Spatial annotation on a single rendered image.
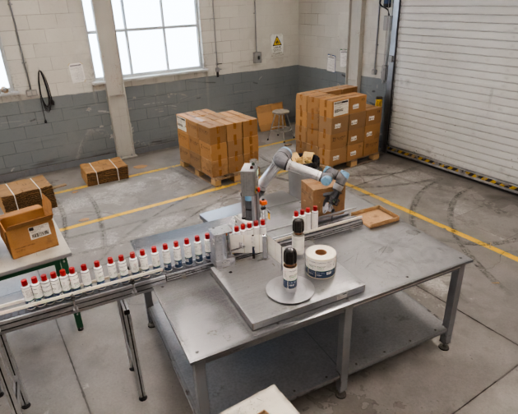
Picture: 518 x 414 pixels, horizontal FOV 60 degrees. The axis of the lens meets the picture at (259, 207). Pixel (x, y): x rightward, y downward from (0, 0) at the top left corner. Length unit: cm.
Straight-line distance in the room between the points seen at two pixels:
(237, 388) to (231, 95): 683
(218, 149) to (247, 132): 53
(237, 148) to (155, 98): 232
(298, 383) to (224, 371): 52
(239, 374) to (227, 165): 405
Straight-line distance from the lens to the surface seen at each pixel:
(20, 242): 394
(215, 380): 329
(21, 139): 814
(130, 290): 313
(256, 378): 328
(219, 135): 657
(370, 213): 401
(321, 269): 297
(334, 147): 701
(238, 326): 272
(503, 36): 685
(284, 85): 985
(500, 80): 689
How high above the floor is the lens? 257
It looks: 25 degrees down
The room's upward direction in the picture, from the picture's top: 2 degrees counter-clockwise
